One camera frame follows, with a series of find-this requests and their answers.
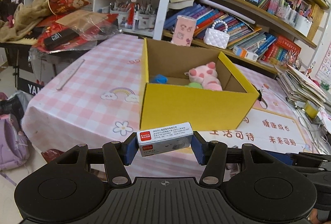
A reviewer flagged black binder clip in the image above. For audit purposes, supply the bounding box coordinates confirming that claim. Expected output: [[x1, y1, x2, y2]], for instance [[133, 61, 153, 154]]
[[253, 85, 268, 109]]

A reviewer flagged grey ruler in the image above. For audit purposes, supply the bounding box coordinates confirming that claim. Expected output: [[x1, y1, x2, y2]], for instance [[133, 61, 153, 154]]
[[55, 59, 85, 91]]

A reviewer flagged brown cloth pile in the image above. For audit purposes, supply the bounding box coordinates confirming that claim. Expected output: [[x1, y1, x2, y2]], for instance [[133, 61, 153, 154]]
[[0, 0, 51, 43]]

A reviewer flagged purple backpack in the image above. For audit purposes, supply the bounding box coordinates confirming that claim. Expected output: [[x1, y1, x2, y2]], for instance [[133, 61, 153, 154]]
[[0, 92, 30, 171]]

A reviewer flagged colourful hair clip holder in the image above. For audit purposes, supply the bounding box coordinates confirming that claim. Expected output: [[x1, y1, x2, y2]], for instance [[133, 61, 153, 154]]
[[286, 50, 302, 70]]

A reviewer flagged pink sticker cylinder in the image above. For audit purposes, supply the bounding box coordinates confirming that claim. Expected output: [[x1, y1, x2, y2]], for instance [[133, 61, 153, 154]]
[[171, 15, 196, 46]]

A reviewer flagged pink pig plush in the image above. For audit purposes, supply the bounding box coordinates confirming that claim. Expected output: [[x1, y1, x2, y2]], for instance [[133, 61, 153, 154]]
[[187, 62, 223, 91]]

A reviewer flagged white cable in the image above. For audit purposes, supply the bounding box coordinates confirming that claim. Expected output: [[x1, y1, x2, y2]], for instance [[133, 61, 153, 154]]
[[294, 105, 331, 155]]

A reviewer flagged pink checkered tablecloth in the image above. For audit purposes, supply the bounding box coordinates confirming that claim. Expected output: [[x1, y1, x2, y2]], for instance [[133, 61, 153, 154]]
[[21, 34, 327, 180]]

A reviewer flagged yellow tape roll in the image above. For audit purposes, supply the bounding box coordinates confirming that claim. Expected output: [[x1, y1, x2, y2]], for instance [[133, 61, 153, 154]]
[[304, 101, 319, 119]]

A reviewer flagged white quilted pearl handbag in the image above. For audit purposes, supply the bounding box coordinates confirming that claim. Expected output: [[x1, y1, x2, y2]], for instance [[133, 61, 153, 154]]
[[204, 19, 229, 49]]

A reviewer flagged white pen organiser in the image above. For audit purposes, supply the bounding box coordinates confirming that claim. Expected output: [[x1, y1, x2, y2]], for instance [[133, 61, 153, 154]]
[[98, 7, 156, 30]]

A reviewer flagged clear plastic bag pile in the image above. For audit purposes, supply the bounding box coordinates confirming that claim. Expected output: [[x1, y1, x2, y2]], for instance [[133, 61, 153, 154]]
[[32, 10, 122, 54]]

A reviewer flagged stack of paper booklets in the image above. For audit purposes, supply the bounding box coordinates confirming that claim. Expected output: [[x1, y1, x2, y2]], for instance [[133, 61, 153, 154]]
[[277, 66, 330, 108]]

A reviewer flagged small white staple box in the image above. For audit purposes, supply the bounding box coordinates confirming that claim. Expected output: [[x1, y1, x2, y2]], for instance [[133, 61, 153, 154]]
[[136, 122, 194, 157]]

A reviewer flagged orange white medicine box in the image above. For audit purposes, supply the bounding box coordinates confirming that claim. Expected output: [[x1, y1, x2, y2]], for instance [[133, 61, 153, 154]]
[[232, 46, 259, 62]]

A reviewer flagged blue bag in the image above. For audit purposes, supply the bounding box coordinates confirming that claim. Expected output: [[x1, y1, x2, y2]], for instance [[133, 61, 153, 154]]
[[150, 74, 168, 84]]

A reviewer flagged green blue toy bottle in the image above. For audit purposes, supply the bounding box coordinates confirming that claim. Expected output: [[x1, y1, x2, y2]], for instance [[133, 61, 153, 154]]
[[186, 82, 203, 89]]

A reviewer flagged yellow cardboard box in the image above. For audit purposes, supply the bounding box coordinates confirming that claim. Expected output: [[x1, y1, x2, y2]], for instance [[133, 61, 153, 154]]
[[139, 39, 259, 131]]

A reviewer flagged red dictionary book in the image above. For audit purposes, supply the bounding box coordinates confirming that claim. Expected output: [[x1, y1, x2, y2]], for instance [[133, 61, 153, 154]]
[[276, 35, 301, 54]]

